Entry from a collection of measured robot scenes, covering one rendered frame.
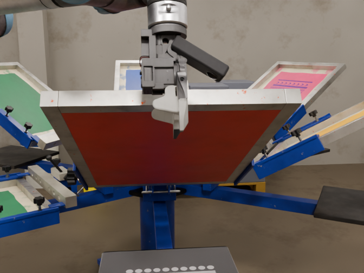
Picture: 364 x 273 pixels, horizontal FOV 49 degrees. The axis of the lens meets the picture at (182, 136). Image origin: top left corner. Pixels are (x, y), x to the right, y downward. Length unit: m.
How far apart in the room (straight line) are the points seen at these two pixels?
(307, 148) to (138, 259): 0.79
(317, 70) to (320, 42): 2.98
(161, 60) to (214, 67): 0.10
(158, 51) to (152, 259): 0.85
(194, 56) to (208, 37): 4.76
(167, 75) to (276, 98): 0.31
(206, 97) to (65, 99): 0.31
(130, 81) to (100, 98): 2.41
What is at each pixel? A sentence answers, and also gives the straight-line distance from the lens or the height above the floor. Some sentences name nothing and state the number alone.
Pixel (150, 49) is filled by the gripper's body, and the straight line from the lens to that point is 0.75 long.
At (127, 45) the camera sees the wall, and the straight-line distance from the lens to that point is 5.42.
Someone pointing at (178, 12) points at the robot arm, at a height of 1.71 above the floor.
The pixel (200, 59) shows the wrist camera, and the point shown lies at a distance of 0.75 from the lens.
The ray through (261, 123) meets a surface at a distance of 1.05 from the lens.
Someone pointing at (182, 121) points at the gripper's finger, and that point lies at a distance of 0.67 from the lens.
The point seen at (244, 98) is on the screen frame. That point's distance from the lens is 0.93.
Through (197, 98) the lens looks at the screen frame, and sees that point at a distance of 0.91.
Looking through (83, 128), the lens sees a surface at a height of 1.46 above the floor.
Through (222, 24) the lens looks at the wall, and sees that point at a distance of 5.55.
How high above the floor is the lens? 1.65
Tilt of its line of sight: 12 degrees down
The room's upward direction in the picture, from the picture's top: straight up
